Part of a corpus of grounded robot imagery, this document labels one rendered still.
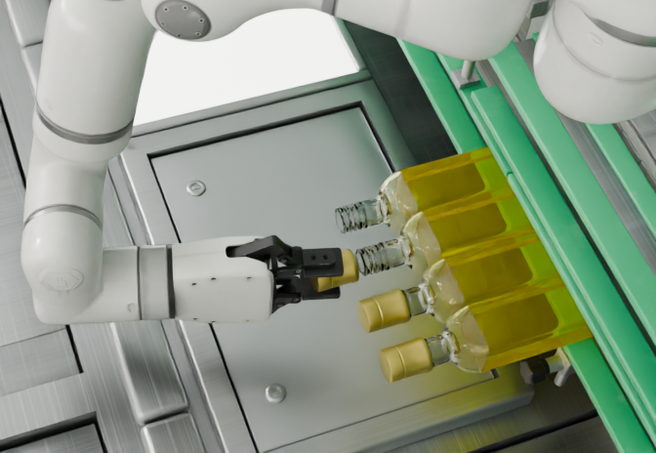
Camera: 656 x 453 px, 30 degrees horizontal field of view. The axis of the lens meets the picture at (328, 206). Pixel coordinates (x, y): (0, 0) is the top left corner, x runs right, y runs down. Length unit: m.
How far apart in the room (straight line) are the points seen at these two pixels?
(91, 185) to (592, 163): 0.48
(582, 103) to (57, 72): 0.41
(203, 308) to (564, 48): 0.53
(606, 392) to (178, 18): 0.62
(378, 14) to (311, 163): 0.63
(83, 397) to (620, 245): 0.59
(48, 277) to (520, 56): 0.52
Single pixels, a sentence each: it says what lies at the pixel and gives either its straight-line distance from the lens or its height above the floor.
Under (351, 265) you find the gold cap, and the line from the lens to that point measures 1.24.
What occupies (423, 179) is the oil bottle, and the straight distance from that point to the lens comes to 1.30.
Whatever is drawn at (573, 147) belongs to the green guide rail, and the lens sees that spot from 1.22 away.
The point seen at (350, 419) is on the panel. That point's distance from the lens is 1.32.
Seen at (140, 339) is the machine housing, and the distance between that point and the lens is 1.36.
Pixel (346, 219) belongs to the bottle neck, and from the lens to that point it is 1.28.
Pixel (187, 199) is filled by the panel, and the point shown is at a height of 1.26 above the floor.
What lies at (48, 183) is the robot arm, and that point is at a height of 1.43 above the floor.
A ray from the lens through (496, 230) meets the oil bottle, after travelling 1.27.
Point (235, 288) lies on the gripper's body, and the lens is 1.21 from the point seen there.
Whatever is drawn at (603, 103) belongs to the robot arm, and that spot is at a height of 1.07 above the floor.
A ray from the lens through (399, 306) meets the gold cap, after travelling 1.23.
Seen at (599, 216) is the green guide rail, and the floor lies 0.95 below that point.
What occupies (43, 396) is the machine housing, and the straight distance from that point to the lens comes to 1.36.
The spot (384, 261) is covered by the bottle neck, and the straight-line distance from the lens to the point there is 1.25.
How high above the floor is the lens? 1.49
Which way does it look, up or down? 15 degrees down
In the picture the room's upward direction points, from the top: 105 degrees counter-clockwise
